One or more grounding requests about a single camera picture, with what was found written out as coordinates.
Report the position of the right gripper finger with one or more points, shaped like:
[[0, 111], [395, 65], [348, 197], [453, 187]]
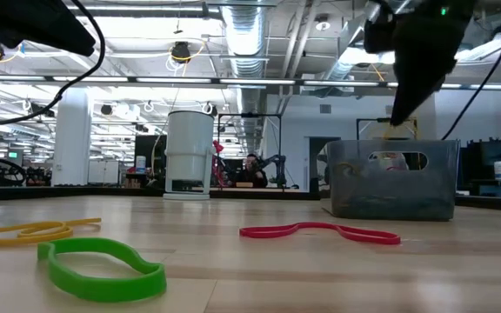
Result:
[[422, 69]]

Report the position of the yellow rubber band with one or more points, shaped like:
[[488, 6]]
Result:
[[347, 165], [64, 229]]

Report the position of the red rubber band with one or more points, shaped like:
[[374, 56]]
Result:
[[372, 237]]

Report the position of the black background robot arm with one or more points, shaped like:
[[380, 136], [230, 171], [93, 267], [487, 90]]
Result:
[[277, 167]]

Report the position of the transparent grey plastic bin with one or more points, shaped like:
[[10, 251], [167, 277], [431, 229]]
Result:
[[385, 195]]

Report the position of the white pillar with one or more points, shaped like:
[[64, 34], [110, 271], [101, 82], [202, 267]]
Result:
[[72, 137]]

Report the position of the white canister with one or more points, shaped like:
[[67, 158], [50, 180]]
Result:
[[141, 164], [500, 170]]

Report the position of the green lit sign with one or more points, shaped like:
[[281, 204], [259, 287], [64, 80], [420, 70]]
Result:
[[12, 154]]

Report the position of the overhead light bar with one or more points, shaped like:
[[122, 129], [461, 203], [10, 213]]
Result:
[[255, 81]]

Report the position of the white cylindrical container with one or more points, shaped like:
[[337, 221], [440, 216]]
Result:
[[189, 143]]

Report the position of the person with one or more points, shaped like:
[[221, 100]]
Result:
[[252, 171]]

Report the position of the red background object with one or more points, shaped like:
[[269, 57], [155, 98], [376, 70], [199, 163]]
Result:
[[217, 167]]

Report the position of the green rubber band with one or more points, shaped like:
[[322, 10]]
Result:
[[102, 290]]

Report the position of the black background rig frame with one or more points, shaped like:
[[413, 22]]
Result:
[[250, 115]]

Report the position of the silver ventilation duct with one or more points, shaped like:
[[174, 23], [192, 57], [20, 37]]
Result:
[[244, 39]]

